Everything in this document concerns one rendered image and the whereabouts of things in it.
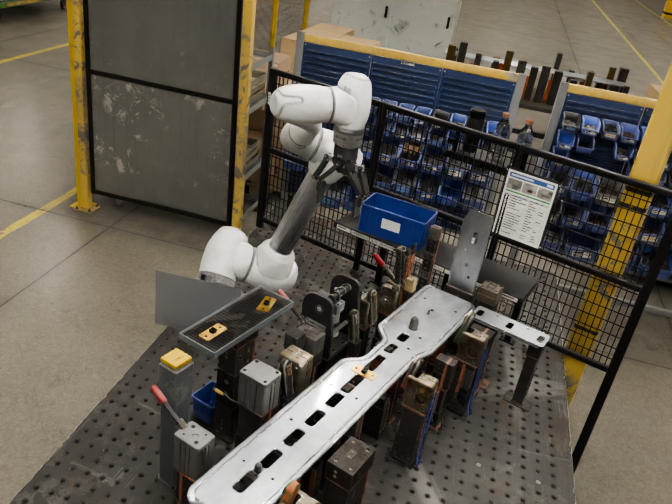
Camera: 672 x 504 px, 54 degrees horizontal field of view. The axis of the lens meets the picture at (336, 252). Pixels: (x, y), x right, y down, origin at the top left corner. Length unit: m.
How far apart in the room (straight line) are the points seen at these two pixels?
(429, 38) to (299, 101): 7.13
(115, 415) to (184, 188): 2.70
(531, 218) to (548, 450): 0.91
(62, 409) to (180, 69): 2.27
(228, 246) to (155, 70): 2.18
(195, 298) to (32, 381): 1.28
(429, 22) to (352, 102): 7.04
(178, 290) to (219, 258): 0.21
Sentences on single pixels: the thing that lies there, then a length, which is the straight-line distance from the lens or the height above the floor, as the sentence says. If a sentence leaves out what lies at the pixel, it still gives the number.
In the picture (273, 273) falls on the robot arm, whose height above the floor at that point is 0.92.
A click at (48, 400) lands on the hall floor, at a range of 3.55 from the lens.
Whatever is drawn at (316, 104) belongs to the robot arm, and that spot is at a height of 1.80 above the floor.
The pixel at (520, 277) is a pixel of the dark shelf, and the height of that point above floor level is 1.03.
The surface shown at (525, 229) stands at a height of 1.22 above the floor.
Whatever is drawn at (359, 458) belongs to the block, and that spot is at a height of 1.03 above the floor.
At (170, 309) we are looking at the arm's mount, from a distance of 2.73.
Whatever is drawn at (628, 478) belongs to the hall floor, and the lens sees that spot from 3.74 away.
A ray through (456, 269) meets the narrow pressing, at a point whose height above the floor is 1.07.
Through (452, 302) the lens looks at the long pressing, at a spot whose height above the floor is 1.00.
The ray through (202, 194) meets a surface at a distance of 4.80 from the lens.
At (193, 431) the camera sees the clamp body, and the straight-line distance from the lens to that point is 1.80.
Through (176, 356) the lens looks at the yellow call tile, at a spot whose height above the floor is 1.16.
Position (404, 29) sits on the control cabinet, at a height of 0.93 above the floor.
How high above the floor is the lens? 2.31
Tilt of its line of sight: 28 degrees down
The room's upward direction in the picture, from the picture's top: 9 degrees clockwise
